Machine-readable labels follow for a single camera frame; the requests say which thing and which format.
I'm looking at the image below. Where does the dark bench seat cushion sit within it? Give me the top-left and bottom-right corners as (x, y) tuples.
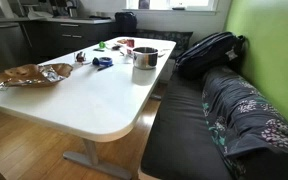
(140, 71), (233, 180)

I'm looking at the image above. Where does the white framed window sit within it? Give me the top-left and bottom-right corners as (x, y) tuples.
(123, 0), (219, 14)

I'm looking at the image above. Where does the stainless steel pot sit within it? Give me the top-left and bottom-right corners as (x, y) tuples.
(131, 46), (160, 71)

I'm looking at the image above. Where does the dark kitchen cabinet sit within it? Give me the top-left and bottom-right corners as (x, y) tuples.
(20, 18), (117, 63)

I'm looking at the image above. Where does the white plastic packet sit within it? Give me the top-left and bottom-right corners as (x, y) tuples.
(118, 46), (134, 56)

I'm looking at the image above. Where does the blue ballpoint pen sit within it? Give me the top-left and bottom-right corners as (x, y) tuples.
(97, 64), (115, 72)

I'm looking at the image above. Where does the blue masking tape roll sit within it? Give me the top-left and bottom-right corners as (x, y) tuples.
(98, 56), (114, 67)

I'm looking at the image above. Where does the black bag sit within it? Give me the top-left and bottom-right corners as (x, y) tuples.
(114, 11), (138, 34)

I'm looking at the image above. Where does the long floral back cushion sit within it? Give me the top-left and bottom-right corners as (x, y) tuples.
(201, 65), (288, 180)

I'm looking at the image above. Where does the black backpack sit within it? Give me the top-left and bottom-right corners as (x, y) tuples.
(174, 31), (248, 80)

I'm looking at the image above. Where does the floral cushion under window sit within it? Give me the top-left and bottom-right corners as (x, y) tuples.
(135, 29), (194, 60)

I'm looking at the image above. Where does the metal measuring spoon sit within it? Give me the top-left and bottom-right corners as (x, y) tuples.
(0, 81), (10, 92)

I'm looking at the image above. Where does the wooden cutting board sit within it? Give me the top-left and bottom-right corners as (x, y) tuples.
(0, 62), (74, 90)

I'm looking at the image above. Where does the steel dishwasher front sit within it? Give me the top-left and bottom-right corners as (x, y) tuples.
(0, 21), (30, 76)

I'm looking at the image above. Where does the clear round plastic lid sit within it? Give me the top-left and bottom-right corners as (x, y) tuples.
(73, 58), (92, 66)

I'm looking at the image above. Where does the kettle on counter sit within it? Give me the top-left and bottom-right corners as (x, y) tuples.
(65, 0), (80, 19)

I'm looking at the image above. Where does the grey table leg base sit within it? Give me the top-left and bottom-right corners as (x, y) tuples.
(62, 138), (133, 180)

